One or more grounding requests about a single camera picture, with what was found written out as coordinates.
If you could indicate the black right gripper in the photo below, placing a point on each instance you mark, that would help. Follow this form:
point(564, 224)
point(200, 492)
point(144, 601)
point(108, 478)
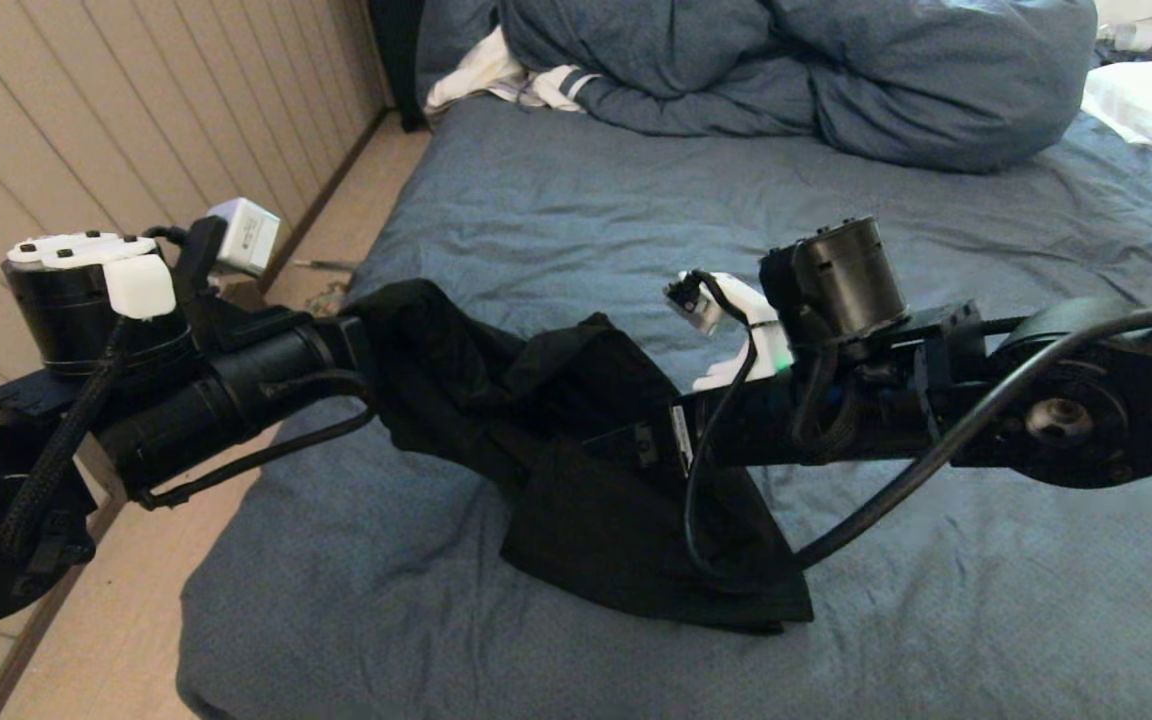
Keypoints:
point(761, 435)

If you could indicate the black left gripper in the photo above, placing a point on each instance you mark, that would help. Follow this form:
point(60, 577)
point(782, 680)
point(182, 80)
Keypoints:
point(256, 385)

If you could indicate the black printed t-shirt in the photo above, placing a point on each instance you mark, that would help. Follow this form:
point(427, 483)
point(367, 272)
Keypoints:
point(616, 540)

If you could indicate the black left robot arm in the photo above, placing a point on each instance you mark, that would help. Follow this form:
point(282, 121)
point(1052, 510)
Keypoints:
point(66, 310)

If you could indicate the green patterned slippers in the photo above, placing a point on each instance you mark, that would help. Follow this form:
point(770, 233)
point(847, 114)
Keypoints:
point(331, 298)

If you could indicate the blue bed sheet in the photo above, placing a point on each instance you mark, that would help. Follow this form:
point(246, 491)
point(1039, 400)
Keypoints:
point(636, 200)

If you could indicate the black bedside furniture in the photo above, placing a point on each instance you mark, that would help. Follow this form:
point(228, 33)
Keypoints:
point(398, 60)

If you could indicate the white striped garment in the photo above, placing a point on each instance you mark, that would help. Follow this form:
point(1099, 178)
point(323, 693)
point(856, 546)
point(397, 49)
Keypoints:
point(481, 75)

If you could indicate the crumpled blue duvet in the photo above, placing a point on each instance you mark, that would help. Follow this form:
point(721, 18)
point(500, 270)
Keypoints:
point(886, 80)

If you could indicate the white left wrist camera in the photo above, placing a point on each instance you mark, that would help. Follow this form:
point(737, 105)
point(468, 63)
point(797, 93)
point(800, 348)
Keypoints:
point(246, 235)

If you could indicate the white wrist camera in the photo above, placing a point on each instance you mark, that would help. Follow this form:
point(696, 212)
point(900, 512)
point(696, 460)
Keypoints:
point(246, 235)
point(736, 300)

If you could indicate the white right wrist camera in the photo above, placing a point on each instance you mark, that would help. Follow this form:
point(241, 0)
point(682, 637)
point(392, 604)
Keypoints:
point(736, 300)

